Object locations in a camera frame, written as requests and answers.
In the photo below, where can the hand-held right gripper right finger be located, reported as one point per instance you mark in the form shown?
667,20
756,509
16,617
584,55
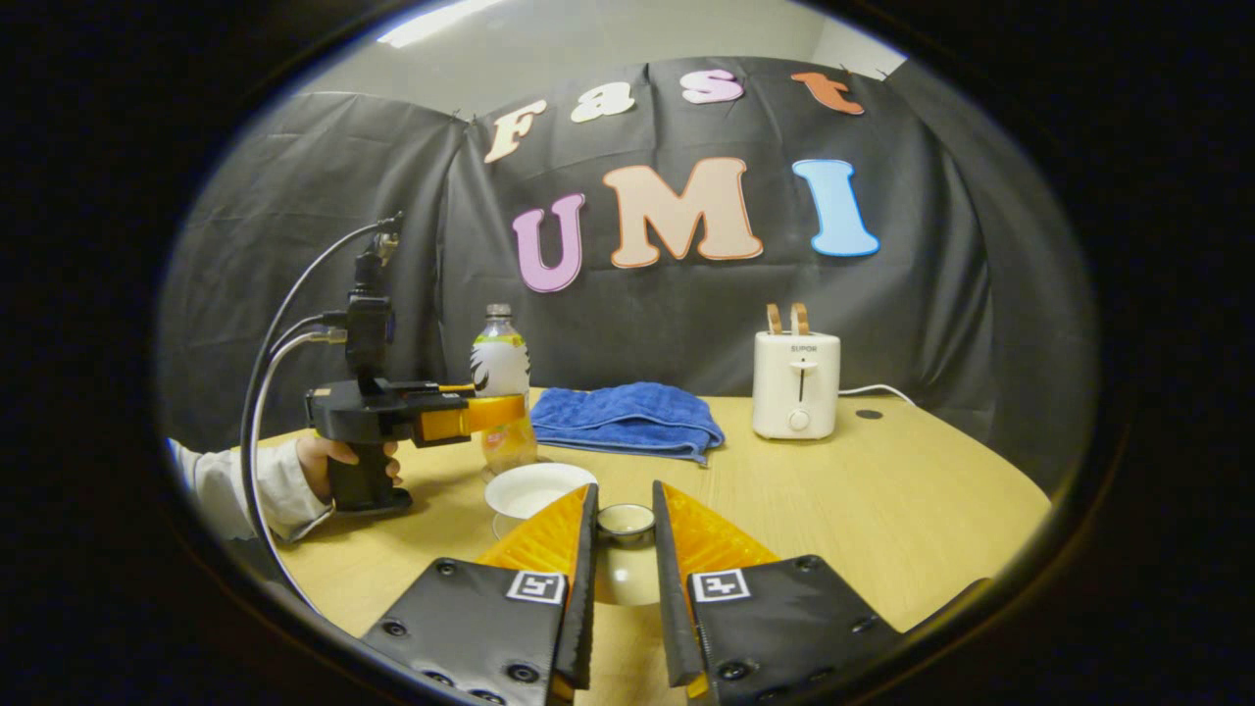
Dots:
669,608

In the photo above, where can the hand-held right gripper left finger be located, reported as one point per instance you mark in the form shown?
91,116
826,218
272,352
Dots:
585,608

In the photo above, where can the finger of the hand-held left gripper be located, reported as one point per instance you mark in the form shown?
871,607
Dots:
461,420
453,390

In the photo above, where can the clear plastic water bottle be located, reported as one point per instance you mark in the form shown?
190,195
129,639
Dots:
502,363

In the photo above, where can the white porcelain teacup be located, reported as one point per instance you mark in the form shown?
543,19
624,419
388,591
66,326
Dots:
539,488

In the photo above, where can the white saucer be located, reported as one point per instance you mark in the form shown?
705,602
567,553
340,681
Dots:
502,525

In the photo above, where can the blue towel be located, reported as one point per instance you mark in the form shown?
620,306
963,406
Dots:
627,417

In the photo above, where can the black backdrop cloth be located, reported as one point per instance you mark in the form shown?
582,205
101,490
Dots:
294,196

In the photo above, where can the white toaster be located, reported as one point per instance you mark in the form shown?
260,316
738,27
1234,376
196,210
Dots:
796,382

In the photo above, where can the bread slice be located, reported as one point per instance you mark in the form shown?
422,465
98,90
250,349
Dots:
800,320
774,320

